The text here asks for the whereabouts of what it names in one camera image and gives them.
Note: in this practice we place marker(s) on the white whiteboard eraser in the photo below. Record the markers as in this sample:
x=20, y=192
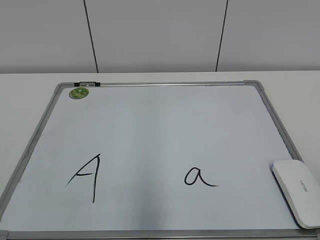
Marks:
x=301, y=191

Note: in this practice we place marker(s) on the black and grey board clip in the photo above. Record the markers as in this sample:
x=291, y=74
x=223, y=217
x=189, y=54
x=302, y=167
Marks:
x=87, y=84

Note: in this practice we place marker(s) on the green round magnet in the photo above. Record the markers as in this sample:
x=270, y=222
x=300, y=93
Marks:
x=79, y=93

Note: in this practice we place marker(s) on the white whiteboard with grey frame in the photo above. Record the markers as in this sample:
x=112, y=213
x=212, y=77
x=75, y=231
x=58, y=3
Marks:
x=153, y=161

